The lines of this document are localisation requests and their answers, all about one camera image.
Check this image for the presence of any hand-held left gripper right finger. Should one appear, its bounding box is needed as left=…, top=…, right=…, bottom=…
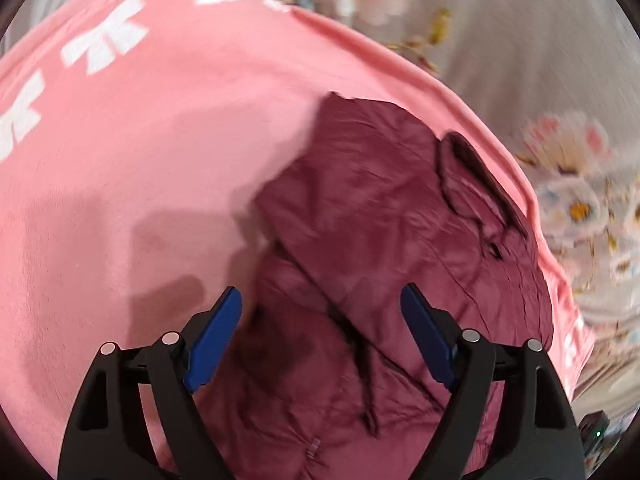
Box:
left=399, top=282, right=587, bottom=480

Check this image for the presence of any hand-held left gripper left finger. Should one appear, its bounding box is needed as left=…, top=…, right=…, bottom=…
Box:
left=57, top=286, right=244, bottom=480

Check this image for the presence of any maroon puffer jacket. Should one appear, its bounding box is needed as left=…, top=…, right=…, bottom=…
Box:
left=190, top=91, right=555, bottom=480

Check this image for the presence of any pink blanket with white print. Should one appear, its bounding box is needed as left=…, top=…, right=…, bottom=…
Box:
left=0, top=0, right=596, bottom=480

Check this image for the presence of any small black device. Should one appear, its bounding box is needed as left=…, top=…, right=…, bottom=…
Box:
left=577, top=410, right=612, bottom=456

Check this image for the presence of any grey floral bed sheet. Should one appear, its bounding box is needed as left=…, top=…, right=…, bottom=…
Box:
left=205, top=0, right=640, bottom=441

